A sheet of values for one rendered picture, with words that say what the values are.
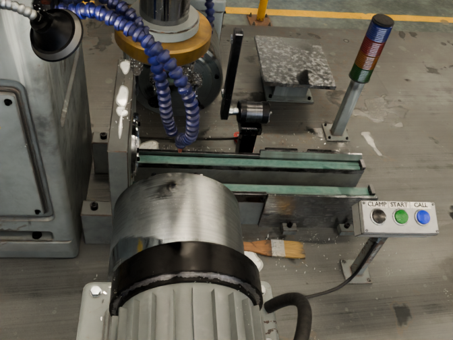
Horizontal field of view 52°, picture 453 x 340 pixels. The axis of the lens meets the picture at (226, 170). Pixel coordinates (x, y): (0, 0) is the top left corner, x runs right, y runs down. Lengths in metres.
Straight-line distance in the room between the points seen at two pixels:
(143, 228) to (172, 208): 0.06
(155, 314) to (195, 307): 0.04
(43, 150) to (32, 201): 0.15
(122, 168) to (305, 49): 0.96
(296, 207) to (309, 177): 0.12
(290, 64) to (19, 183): 0.99
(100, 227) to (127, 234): 0.33
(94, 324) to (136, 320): 0.20
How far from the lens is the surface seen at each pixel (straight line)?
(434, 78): 2.05
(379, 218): 1.02
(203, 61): 1.22
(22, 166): 0.93
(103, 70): 1.69
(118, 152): 0.92
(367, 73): 1.42
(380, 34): 1.35
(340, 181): 1.34
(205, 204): 0.82
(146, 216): 0.81
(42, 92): 0.81
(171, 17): 0.86
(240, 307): 0.53
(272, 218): 1.24
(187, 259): 0.51
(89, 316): 0.71
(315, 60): 1.68
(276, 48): 1.68
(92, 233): 1.16
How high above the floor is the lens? 1.81
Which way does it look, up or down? 47 degrees down
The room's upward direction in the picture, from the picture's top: 12 degrees clockwise
